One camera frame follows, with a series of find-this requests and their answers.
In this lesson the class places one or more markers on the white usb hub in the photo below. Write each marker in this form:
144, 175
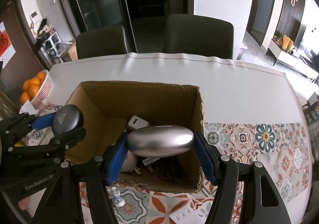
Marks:
186, 215

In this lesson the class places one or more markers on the dark chair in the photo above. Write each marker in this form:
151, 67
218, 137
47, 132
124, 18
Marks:
102, 42
198, 35

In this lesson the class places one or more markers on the white blue figurine keychain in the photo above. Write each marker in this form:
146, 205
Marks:
115, 197

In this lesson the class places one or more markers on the white shoe shelf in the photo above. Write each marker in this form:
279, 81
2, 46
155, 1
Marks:
52, 49

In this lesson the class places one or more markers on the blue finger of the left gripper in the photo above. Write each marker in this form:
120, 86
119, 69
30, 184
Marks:
42, 122

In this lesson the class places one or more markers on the patterned white bag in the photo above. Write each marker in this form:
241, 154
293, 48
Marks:
40, 135

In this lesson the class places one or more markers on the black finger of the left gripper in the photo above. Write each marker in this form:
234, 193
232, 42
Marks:
68, 140

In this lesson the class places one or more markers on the dark grey earbud case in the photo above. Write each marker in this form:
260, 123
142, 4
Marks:
69, 117

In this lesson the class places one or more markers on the white tv console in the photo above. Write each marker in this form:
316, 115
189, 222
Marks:
289, 60

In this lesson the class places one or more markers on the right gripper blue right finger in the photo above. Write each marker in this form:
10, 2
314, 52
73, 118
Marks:
204, 158

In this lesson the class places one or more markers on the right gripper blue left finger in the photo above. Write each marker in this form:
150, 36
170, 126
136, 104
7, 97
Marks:
115, 158

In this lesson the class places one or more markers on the silver oval case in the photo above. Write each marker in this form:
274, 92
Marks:
160, 141

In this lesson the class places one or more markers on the dark chair right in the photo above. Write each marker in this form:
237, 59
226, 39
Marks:
198, 35

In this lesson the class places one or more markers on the dark chair left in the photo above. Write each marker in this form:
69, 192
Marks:
102, 42

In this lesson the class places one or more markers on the black power adapter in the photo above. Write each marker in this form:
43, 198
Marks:
168, 169

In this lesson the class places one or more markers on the white basket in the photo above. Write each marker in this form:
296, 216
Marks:
44, 90

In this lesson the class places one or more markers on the brown cardboard box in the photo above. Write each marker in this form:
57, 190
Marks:
112, 107

